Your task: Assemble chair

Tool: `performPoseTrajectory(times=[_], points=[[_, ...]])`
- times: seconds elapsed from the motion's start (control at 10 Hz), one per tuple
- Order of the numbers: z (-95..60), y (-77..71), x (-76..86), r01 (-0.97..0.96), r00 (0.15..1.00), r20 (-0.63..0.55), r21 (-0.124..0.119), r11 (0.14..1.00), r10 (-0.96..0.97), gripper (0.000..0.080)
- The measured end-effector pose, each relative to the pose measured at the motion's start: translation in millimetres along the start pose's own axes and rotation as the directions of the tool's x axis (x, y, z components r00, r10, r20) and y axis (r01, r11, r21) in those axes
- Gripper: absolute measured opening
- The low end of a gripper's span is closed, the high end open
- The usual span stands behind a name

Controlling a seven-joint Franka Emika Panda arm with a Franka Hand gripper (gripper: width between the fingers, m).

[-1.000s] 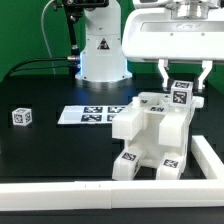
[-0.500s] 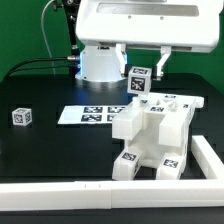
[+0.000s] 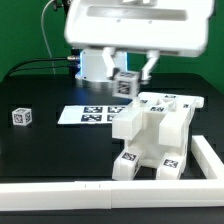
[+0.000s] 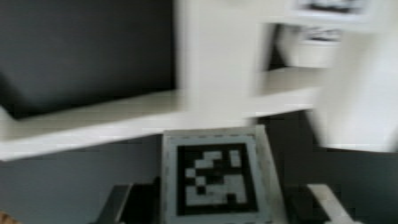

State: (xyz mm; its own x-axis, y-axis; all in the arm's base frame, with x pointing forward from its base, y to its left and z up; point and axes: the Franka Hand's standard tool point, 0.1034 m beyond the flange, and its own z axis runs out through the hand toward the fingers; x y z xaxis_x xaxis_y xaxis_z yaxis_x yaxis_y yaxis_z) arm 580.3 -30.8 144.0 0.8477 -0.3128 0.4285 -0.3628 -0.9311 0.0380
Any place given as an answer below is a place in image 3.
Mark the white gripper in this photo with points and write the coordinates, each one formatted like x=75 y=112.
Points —
x=169 y=27

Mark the white chair nut cube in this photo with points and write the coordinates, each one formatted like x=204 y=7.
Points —
x=22 y=116

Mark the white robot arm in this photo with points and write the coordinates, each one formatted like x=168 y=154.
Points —
x=93 y=69

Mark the flat white chair back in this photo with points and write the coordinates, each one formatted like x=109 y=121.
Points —
x=89 y=114

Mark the black camera stand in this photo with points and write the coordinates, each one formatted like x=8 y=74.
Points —
x=74 y=58

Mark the white obstacle fence wall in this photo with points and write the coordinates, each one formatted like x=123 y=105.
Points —
x=206 y=192

